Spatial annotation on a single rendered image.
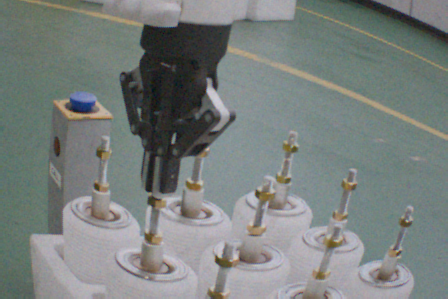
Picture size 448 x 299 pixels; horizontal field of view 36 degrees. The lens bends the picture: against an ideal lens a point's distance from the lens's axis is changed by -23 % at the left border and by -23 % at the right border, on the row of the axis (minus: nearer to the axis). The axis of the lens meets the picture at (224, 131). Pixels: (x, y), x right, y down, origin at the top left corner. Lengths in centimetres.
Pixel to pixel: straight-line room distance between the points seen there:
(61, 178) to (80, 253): 18
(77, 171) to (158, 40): 36
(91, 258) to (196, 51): 29
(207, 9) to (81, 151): 38
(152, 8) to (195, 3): 5
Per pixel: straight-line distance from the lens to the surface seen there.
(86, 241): 83
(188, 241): 88
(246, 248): 82
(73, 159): 98
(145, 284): 73
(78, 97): 99
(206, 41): 66
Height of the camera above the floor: 61
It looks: 17 degrees down
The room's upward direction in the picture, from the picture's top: 11 degrees clockwise
